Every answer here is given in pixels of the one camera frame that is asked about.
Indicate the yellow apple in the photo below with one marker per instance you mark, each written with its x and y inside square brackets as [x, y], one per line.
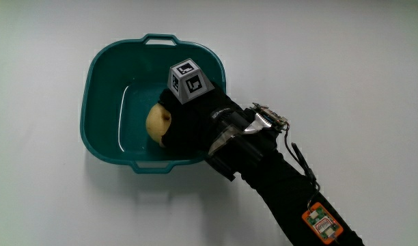
[156, 123]

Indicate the orange sensor module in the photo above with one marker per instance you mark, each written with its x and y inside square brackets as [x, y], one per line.
[321, 223]

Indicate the wrist circuit board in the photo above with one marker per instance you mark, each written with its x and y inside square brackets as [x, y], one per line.
[268, 118]

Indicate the person's right forearm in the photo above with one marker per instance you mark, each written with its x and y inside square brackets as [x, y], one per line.
[280, 188]

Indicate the teal plastic basin plate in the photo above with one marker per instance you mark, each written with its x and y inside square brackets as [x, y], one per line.
[103, 102]

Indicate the person's right hand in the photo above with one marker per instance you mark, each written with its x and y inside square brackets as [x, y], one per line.
[195, 123]

